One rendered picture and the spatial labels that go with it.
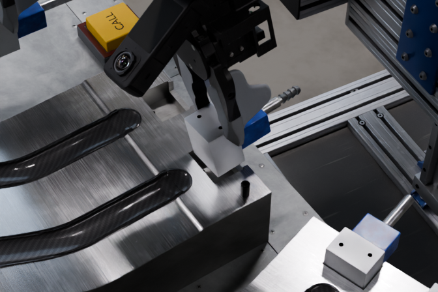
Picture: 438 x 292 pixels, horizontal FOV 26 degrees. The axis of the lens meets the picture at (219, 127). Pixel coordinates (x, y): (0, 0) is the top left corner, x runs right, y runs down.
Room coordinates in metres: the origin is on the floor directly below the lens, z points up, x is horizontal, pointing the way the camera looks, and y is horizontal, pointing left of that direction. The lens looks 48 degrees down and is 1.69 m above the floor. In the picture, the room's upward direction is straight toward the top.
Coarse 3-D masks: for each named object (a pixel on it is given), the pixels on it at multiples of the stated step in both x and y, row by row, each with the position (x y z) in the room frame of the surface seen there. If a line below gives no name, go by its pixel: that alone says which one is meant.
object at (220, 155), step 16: (288, 96) 0.72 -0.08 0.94; (208, 112) 0.69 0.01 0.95; (192, 128) 0.67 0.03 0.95; (208, 128) 0.66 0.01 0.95; (256, 128) 0.67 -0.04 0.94; (192, 144) 0.68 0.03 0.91; (208, 144) 0.64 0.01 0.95; (224, 144) 0.65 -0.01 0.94; (208, 160) 0.65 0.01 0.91; (224, 160) 0.65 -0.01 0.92; (240, 160) 0.65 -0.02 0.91
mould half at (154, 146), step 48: (96, 96) 0.77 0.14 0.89; (0, 144) 0.70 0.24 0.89; (144, 144) 0.69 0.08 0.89; (0, 192) 0.62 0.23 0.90; (48, 192) 0.63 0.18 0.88; (96, 192) 0.63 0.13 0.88; (192, 192) 0.63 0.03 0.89; (240, 192) 0.63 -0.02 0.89; (144, 240) 0.57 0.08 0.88; (192, 240) 0.57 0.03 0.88; (240, 240) 0.60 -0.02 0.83; (0, 288) 0.48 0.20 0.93; (48, 288) 0.50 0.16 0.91; (96, 288) 0.51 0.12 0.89; (144, 288) 0.54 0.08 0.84
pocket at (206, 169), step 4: (192, 152) 0.68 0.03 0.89; (192, 156) 0.68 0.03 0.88; (196, 156) 0.69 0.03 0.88; (196, 160) 0.69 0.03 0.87; (200, 160) 0.69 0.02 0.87; (200, 164) 0.69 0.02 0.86; (204, 164) 0.69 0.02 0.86; (204, 168) 0.68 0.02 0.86; (208, 168) 0.68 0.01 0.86; (236, 168) 0.67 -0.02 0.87; (240, 168) 0.67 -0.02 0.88; (208, 172) 0.68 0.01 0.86; (212, 172) 0.68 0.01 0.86; (228, 172) 0.68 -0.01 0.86; (232, 172) 0.68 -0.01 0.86; (236, 172) 0.67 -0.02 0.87; (208, 176) 0.67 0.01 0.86; (212, 176) 0.67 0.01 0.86; (216, 176) 0.67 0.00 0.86; (220, 176) 0.67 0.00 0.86; (224, 176) 0.67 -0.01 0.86; (228, 176) 0.67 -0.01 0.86; (212, 180) 0.66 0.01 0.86; (216, 180) 0.66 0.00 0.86; (220, 180) 0.66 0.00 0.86
